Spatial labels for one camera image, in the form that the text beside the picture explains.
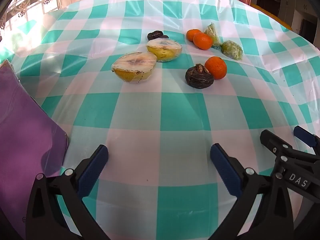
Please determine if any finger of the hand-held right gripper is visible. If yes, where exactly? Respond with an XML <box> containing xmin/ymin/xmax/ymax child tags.
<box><xmin>260</xmin><ymin>129</ymin><xmax>293</xmax><ymax>158</ymax></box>
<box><xmin>293</xmin><ymin>126</ymin><xmax>320</xmax><ymax>156</ymax></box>

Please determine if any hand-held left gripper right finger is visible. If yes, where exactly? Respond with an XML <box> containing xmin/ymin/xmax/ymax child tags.
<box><xmin>210</xmin><ymin>143</ymin><xmax>295</xmax><ymax>240</ymax></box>

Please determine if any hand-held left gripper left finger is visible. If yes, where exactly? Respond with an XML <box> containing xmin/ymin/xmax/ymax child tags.
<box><xmin>26</xmin><ymin>144</ymin><xmax>110</xmax><ymax>240</ymax></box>

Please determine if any purple cardboard box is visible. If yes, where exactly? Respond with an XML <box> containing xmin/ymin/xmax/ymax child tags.
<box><xmin>0</xmin><ymin>59</ymin><xmax>69</xmax><ymax>233</ymax></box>

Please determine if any orange mandarin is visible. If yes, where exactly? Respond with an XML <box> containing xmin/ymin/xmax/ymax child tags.
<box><xmin>193</xmin><ymin>33</ymin><xmax>214</xmax><ymax>51</ymax></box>
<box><xmin>186</xmin><ymin>29</ymin><xmax>202</xmax><ymax>42</ymax></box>
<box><xmin>205</xmin><ymin>56</ymin><xmax>228</xmax><ymax>80</ymax></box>

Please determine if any large dark brown fruit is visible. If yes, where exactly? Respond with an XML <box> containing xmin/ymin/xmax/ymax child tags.
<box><xmin>185</xmin><ymin>64</ymin><xmax>215</xmax><ymax>89</ymax></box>

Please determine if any plastic-wrapped round green fruit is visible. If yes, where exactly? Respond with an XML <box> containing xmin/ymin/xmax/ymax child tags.
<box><xmin>221</xmin><ymin>41</ymin><xmax>243</xmax><ymax>61</ymax></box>

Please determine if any plastic-wrapped pear half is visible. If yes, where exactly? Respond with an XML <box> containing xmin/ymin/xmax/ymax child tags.
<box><xmin>111</xmin><ymin>52</ymin><xmax>158</xmax><ymax>83</ymax></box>
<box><xmin>146</xmin><ymin>39</ymin><xmax>182</xmax><ymax>62</ymax></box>

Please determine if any teal checked tablecloth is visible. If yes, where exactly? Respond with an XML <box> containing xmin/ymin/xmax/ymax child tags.
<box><xmin>0</xmin><ymin>0</ymin><xmax>320</xmax><ymax>240</ymax></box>

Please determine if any yellow object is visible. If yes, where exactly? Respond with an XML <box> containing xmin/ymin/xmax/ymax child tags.
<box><xmin>251</xmin><ymin>2</ymin><xmax>293</xmax><ymax>31</ymax></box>

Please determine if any plastic-wrapped green fruit wedge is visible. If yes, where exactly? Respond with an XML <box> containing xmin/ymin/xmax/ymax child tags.
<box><xmin>203</xmin><ymin>23</ymin><xmax>222</xmax><ymax>47</ymax></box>

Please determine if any white cabinet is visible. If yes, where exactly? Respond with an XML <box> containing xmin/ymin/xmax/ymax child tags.
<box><xmin>278</xmin><ymin>0</ymin><xmax>316</xmax><ymax>34</ymax></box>

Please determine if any small dark brown fruit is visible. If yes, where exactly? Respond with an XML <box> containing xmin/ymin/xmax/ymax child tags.
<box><xmin>147</xmin><ymin>30</ymin><xmax>169</xmax><ymax>41</ymax></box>

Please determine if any floral lace curtain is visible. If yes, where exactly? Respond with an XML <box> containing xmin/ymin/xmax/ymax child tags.
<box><xmin>0</xmin><ymin>0</ymin><xmax>72</xmax><ymax>39</ymax></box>

